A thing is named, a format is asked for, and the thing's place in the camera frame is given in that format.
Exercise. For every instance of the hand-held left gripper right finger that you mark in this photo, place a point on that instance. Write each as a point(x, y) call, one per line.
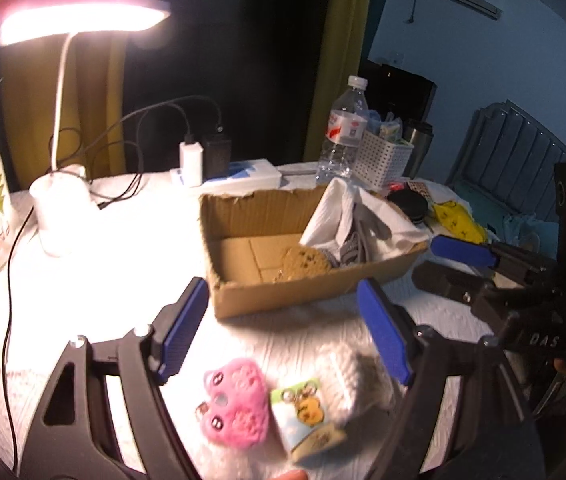
point(383, 335)

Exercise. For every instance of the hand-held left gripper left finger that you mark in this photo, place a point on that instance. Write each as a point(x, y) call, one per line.
point(183, 332)

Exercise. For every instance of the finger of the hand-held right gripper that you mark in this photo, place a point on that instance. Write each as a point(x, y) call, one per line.
point(463, 251)
point(445, 282)

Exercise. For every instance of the white knitted soft item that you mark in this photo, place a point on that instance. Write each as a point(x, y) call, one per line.
point(348, 382)

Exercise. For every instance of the pink plush toy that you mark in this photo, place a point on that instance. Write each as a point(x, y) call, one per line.
point(238, 402)

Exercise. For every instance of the cardboard box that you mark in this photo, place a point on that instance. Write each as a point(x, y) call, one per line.
point(273, 300)

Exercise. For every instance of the small cartoon snack packet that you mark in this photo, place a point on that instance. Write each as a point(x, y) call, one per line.
point(308, 432)

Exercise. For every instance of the yellow patterned cloth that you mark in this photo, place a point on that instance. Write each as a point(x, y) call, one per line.
point(455, 220)

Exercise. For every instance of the light blue bedding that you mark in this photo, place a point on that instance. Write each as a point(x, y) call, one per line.
point(528, 230)

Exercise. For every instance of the grey glove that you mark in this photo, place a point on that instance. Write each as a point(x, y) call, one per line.
point(358, 246)

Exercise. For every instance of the grey padded headboard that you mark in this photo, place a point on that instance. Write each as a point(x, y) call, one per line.
point(508, 160)

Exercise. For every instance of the brown cookie plush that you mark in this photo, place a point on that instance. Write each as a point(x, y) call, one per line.
point(305, 262)

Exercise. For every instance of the steel mug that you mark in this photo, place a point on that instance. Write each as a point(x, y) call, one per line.
point(420, 145)

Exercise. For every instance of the white plastic basket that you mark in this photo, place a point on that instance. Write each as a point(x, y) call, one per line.
point(380, 160)

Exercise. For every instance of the white cloth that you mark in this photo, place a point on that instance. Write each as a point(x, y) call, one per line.
point(328, 215)

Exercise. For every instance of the packets in basket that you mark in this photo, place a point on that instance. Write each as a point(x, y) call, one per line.
point(388, 127)

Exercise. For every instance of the clear water bottle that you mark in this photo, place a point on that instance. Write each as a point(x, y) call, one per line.
point(340, 155)

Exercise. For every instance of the white desk lamp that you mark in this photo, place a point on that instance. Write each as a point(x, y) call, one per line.
point(60, 225)

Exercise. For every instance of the white charger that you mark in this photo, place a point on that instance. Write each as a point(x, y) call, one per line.
point(192, 165)

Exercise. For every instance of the black appliance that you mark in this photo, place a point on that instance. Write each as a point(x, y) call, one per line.
point(403, 90)

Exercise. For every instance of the white power strip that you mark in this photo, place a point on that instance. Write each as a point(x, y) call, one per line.
point(258, 175)

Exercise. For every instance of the black power adapter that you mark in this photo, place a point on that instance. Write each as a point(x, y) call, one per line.
point(217, 157)

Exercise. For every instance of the yellow curtain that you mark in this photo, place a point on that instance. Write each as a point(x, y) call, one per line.
point(98, 110)
point(338, 35)

